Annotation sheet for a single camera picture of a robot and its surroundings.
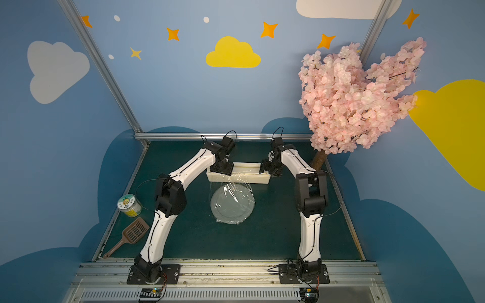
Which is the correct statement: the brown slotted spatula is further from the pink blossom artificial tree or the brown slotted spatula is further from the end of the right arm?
the pink blossom artificial tree

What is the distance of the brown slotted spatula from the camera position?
2.68 ft

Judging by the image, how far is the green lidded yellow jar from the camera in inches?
33.8

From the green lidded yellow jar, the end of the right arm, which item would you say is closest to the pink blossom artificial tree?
the end of the right arm

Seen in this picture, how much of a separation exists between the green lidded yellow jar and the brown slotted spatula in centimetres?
5
